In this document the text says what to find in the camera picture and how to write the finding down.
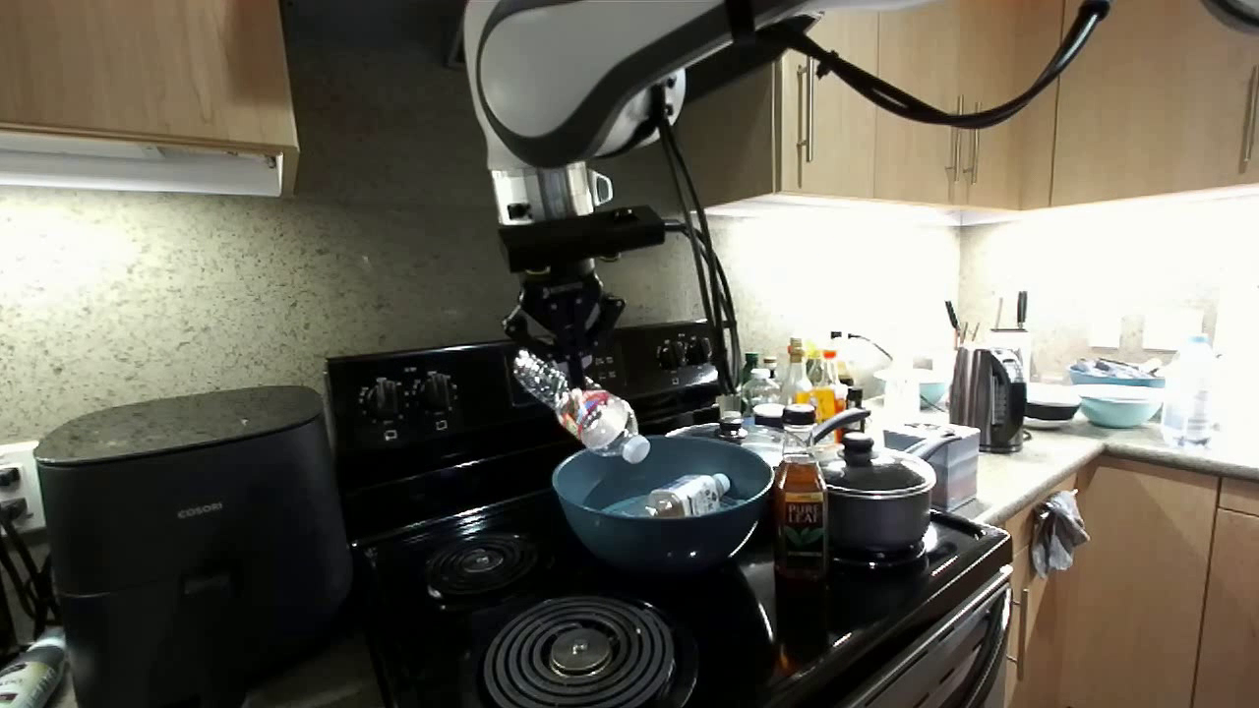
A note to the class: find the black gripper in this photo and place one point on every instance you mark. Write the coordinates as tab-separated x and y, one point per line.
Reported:
566	309

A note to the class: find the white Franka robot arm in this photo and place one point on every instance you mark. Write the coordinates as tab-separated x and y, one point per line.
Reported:
576	78

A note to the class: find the black electric stove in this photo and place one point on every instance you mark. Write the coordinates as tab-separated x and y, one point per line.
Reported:
408	405

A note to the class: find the blue bowl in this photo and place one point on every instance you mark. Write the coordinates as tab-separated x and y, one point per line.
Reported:
654	544

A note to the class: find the small teal bowl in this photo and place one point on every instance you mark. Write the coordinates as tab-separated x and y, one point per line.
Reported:
1119	409

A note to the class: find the black pan glass lid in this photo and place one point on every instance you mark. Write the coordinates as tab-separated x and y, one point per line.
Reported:
735	435

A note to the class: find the small coil burner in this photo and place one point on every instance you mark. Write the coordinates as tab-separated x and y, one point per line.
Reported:
478	567

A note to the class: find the tall clear bottle gold cap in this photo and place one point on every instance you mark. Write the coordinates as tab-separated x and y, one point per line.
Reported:
798	375

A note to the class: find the red label orange cap bottle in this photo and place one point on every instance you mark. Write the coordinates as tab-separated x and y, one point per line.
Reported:
829	389

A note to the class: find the brown sauce bottle yellow label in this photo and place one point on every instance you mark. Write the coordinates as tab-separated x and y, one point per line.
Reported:
802	512

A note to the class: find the large coil burner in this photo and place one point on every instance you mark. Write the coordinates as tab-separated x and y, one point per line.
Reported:
586	654

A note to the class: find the under-cabinet light strip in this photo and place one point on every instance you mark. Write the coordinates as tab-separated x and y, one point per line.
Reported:
130	162
840	211

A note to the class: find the black pot glass lid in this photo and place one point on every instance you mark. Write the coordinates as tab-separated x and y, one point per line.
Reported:
879	504

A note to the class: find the white cardboard box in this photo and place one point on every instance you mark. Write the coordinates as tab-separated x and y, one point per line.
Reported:
950	456

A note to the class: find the black air fryer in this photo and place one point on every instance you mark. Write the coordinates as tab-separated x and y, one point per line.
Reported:
200	524

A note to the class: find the black plate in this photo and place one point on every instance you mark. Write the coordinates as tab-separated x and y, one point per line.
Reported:
1054	409

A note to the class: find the grey hanging towel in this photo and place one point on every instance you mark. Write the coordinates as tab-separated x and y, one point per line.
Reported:
1056	531

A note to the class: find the stack of dishes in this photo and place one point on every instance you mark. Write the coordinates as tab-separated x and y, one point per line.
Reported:
1117	371

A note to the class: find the wooden base cabinet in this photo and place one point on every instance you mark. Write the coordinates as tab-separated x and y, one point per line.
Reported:
1143	591

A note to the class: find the large clear plastic bottle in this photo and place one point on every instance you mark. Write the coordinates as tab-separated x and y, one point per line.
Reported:
1190	394

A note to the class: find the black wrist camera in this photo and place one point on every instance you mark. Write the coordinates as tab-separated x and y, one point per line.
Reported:
586	237

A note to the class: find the wooden wall cabinet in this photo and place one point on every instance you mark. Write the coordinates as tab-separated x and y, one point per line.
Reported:
879	118
130	65
1143	103

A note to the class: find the white wall outlet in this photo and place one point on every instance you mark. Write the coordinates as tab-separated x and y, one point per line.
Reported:
16	476

